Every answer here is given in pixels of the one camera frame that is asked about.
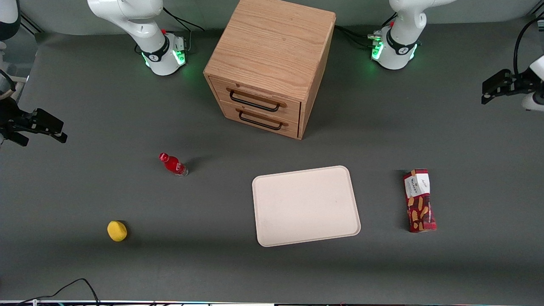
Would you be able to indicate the red cookie box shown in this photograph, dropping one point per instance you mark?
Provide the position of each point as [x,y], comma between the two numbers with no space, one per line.
[420,202]

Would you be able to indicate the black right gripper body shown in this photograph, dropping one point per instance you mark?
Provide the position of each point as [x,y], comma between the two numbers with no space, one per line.
[9,116]

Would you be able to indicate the small red drink bottle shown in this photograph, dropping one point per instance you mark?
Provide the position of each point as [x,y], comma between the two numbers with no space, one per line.
[172,164]

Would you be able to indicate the wooden drawer cabinet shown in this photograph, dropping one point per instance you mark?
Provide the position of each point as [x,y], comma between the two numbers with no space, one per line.
[272,46]

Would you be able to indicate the yellow lemon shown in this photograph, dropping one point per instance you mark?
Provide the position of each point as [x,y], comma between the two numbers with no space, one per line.
[117,231]

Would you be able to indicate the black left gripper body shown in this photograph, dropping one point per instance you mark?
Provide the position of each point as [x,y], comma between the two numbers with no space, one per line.
[513,83]

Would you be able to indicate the cream rectangular tray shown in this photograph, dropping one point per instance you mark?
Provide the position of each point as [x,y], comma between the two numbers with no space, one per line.
[306,206]

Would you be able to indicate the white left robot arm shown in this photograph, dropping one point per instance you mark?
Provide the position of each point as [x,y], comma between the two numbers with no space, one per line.
[401,38]

